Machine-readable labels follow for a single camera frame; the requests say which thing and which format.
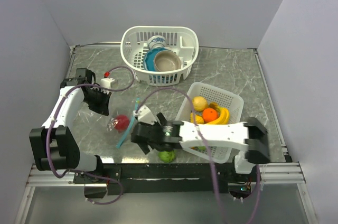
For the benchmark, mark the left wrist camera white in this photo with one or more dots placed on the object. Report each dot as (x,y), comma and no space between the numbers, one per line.
(107,81)

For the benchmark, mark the white rectangular mesh basket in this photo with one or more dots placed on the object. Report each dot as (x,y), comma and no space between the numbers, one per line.
(232,105)

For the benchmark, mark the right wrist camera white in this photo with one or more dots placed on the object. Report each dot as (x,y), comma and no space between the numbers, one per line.
(144,115)

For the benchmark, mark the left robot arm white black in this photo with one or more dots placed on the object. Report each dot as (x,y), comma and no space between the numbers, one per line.
(53,142)

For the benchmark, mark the green fake cabbage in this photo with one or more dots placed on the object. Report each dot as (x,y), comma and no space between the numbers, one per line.
(167,157)

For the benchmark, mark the yellow fake pepper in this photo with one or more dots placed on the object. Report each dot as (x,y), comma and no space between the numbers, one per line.
(194,118)

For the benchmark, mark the white oval dish basket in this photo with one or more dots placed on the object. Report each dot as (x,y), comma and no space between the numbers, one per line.
(181,40)

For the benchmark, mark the beige bowl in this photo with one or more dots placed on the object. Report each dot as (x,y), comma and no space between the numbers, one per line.
(167,61)

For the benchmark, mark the tan fake potato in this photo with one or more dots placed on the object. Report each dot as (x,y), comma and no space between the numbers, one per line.
(199,103)

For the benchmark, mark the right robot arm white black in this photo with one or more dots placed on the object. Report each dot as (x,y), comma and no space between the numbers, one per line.
(250,138)

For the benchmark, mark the orange fake fruit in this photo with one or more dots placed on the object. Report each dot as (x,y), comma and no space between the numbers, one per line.
(209,115)

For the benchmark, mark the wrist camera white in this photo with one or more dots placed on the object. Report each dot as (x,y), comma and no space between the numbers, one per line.
(107,81)
(144,115)

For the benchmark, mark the red fake apple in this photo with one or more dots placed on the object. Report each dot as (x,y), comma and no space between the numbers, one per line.
(121,123)

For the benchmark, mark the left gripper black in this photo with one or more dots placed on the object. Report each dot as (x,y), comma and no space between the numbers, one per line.
(103,108)

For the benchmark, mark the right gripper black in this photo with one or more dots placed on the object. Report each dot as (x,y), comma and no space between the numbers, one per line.
(161,119)

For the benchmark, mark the yellow fake banana piece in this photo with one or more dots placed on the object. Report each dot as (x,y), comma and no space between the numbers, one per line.
(224,114)

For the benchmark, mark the green fake vegetable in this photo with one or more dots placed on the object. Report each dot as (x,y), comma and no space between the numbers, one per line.
(201,148)

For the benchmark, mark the blue white porcelain cup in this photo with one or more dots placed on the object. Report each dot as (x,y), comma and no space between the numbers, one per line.
(156,41)

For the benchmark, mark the teal plate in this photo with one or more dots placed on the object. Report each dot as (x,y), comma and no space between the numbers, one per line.
(148,61)

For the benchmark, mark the clear zip top bag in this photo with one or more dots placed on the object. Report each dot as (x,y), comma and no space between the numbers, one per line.
(102,125)

